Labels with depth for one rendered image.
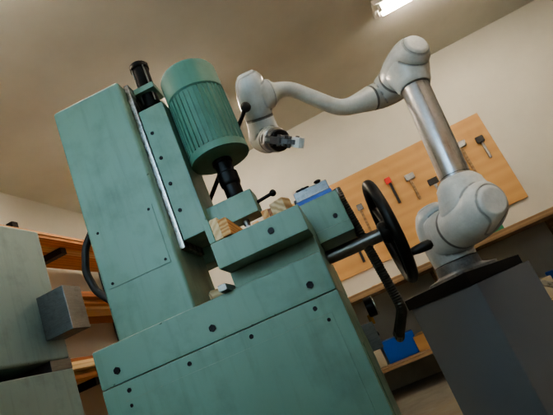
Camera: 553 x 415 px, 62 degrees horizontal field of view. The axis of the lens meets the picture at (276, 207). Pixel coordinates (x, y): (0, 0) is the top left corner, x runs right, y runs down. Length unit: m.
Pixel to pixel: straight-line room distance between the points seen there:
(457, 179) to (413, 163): 3.05
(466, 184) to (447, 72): 3.48
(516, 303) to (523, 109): 3.40
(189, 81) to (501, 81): 3.90
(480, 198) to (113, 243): 1.05
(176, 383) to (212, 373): 0.08
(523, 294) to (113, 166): 1.31
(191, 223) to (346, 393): 0.59
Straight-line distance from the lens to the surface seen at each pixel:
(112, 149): 1.39
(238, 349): 1.04
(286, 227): 0.97
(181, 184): 1.30
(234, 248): 0.99
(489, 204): 1.50
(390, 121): 4.77
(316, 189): 1.23
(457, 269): 1.67
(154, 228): 1.26
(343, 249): 1.21
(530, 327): 1.65
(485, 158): 4.65
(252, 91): 1.62
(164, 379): 1.10
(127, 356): 1.14
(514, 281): 1.68
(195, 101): 1.37
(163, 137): 1.37
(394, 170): 4.59
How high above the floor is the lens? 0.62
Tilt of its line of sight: 17 degrees up
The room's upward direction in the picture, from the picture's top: 23 degrees counter-clockwise
